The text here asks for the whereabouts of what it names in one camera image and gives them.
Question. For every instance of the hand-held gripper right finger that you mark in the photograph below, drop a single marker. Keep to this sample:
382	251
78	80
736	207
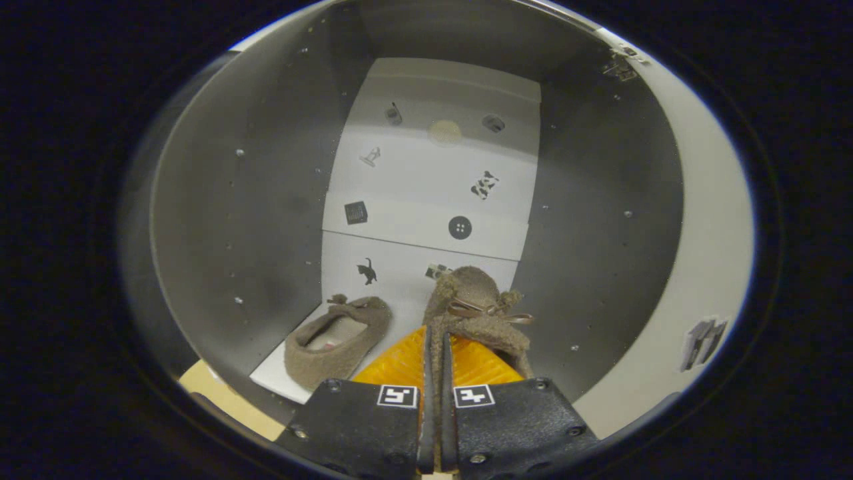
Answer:
513	420

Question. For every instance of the grey shoe cabinet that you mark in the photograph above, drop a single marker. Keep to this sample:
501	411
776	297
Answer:
253	200

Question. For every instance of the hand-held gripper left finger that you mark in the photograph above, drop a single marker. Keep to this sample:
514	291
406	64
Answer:
360	426

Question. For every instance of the brown fuzzy shoe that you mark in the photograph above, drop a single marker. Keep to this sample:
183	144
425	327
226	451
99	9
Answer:
470	293
333	356

